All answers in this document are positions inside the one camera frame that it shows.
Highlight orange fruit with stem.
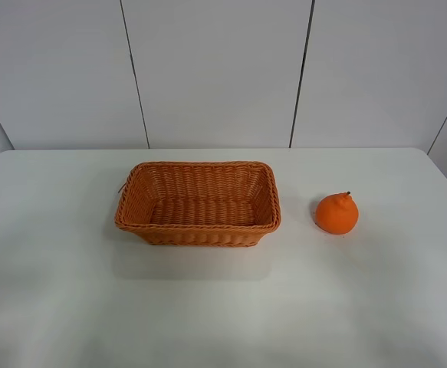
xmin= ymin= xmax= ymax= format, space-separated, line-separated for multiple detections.
xmin=314 ymin=192 xmax=359 ymax=235

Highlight orange woven rectangular basket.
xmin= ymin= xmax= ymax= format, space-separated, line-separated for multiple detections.
xmin=114 ymin=161 xmax=281 ymax=248

